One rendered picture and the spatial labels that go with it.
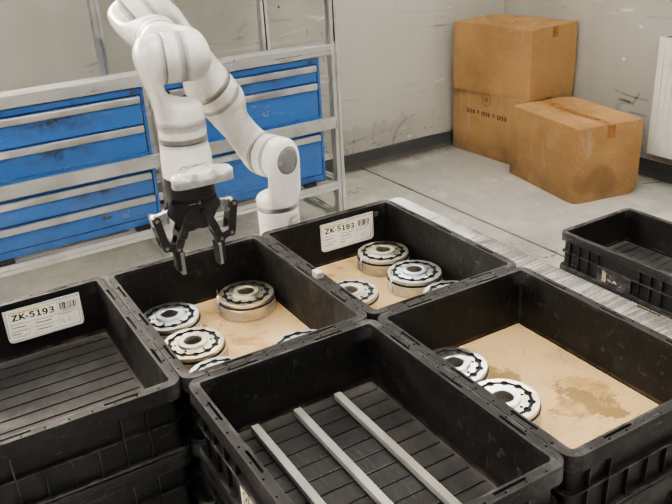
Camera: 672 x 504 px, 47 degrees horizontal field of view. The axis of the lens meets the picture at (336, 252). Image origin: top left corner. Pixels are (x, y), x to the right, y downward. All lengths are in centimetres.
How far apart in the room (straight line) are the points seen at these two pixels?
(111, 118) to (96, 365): 190
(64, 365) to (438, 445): 64
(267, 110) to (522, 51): 175
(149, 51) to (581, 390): 78
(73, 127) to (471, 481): 238
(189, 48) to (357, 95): 359
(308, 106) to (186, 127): 238
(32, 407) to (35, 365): 12
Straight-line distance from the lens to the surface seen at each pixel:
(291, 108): 344
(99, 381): 130
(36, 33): 391
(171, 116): 112
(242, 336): 134
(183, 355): 126
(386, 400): 116
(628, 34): 465
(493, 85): 476
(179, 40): 111
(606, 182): 427
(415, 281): 142
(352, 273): 153
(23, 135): 308
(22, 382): 135
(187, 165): 113
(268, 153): 161
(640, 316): 169
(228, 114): 153
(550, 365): 125
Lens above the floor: 150
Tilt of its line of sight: 25 degrees down
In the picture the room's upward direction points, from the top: 3 degrees counter-clockwise
